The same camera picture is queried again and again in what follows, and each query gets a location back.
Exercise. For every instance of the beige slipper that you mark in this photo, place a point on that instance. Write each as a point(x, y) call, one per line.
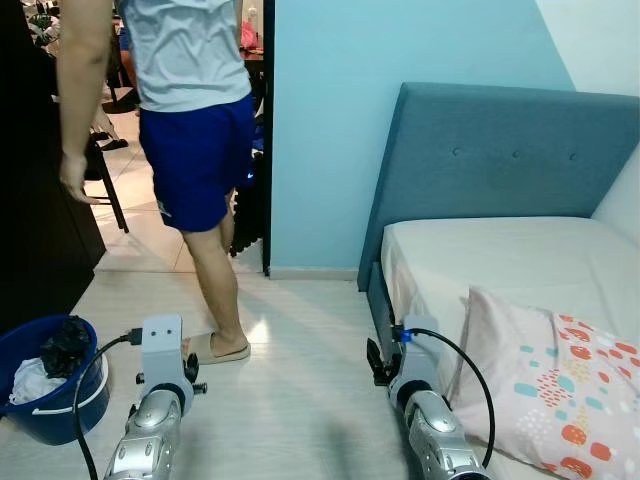
point(220, 350)

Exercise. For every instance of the black door frame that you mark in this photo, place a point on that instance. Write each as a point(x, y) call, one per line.
point(268, 120)

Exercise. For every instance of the blue plastic bucket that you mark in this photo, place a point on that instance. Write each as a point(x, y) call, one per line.
point(60, 425)

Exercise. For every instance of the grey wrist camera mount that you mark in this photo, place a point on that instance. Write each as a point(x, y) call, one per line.
point(162, 345)
point(420, 360)

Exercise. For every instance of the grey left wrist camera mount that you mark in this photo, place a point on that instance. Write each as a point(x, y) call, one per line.
point(162, 345)

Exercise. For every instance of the black plastic bag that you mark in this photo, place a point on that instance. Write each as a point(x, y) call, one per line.
point(65, 345)

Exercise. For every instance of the dark wooden wardrobe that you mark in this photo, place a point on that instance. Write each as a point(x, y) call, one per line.
point(30, 150)

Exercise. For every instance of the black chair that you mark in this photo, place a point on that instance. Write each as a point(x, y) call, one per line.
point(110, 190)

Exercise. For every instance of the pink bag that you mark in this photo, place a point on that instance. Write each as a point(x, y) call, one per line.
point(248, 37)

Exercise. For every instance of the blue upholstered bed frame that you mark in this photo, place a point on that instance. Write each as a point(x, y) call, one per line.
point(500, 150)

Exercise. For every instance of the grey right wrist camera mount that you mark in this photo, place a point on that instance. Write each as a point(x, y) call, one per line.
point(420, 360)

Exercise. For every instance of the white cloth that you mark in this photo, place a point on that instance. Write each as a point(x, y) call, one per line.
point(30, 385)

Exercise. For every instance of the pink patterned pillow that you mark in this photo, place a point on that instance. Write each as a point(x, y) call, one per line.
point(560, 380)

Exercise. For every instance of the person in blue shorts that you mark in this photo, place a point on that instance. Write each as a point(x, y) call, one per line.
point(190, 60)

